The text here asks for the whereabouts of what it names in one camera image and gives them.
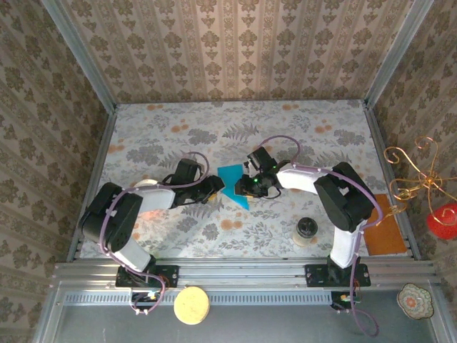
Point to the small black controller board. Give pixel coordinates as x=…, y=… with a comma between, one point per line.
x=344, y=300
x=143, y=302

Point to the small patterned ceramic dish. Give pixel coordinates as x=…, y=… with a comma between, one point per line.
x=414, y=302

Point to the glass jar with black lid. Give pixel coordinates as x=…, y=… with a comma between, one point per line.
x=306, y=228

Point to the red ball ornament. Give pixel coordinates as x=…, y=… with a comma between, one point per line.
x=442, y=223

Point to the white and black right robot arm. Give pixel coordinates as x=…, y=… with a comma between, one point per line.
x=342, y=200

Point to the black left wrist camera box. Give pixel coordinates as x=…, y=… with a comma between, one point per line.
x=187, y=169

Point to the aluminium side rail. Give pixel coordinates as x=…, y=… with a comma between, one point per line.
x=98, y=160
x=379, y=143

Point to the aluminium corner post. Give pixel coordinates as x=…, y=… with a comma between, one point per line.
x=85, y=60
x=398, y=53

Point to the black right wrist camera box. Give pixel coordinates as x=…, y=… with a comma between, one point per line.
x=260, y=157

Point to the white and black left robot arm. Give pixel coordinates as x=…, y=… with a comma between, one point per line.
x=107, y=214

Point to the teal square paper sheet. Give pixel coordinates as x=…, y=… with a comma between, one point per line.
x=228, y=175

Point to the aluminium frame rail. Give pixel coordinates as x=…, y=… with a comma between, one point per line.
x=232, y=273

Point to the yellow round sponge disc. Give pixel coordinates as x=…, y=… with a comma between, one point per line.
x=192, y=305

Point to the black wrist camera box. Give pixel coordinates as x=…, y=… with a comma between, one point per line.
x=260, y=157
x=187, y=169

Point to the orange rectangular board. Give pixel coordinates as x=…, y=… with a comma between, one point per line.
x=385, y=236

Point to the white cup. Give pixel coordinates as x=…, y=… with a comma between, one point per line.
x=146, y=183

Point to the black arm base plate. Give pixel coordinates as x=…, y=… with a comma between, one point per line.
x=314, y=275
x=168, y=275

